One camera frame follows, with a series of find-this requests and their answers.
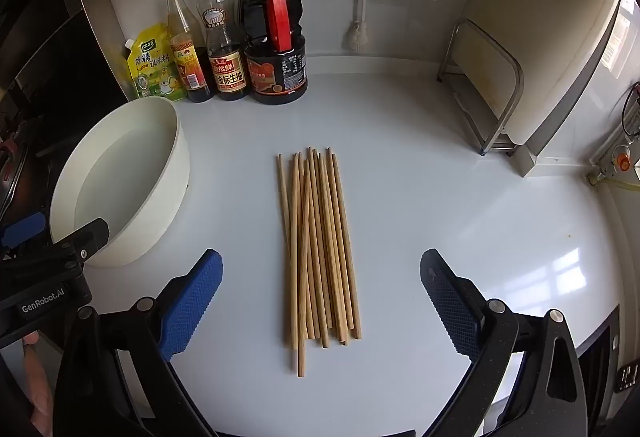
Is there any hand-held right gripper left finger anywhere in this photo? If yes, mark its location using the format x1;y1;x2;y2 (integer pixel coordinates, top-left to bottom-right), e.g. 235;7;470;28
55;248;224;437

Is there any person's left hand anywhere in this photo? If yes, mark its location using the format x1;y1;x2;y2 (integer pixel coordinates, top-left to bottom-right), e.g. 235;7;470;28
20;332;53;437

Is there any black stove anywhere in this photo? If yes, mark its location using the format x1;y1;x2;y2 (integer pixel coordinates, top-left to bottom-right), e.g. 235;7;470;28
0;0;126;238

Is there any tall soy sauce bottle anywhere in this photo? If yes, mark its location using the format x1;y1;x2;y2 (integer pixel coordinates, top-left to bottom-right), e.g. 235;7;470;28
196;0;251;102

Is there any pile of wooden chopsticks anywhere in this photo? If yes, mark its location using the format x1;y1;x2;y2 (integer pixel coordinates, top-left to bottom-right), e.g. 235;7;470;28
277;147;362;378

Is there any yellow cable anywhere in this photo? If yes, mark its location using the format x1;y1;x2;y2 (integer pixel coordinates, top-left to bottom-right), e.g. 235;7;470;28
592;174;640;194

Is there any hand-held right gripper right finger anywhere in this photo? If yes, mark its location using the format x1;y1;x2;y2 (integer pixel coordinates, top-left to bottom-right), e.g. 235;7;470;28
419;248;588;437

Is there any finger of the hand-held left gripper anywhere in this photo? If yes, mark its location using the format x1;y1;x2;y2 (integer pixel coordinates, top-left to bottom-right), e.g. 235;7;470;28
0;212;47;250
50;218;110;268

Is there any white oval plate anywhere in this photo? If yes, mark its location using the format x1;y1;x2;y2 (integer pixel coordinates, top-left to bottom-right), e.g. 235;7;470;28
49;97;191;268

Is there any yellow seasoning pouch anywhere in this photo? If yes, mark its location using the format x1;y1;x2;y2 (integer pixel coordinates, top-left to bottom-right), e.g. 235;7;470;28
121;23;188;102

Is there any metal cutting board rack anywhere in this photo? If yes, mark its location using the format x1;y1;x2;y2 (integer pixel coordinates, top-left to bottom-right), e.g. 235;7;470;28
436;19;525;158

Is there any small vinegar bottle yellow cap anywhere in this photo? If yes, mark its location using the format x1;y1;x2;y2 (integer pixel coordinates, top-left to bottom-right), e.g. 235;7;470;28
161;0;217;104

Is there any large red-handled soy sauce jug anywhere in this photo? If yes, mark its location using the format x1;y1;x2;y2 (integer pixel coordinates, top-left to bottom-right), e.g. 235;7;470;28
237;0;309;106

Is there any black cable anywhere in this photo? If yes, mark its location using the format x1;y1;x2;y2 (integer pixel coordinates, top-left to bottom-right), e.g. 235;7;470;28
621;82;640;138

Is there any window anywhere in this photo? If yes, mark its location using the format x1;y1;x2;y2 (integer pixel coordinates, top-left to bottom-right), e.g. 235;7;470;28
605;0;640;78

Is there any wall socket with orange button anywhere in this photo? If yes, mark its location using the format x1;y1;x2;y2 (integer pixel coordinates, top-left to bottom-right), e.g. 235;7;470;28
587;137;640;190

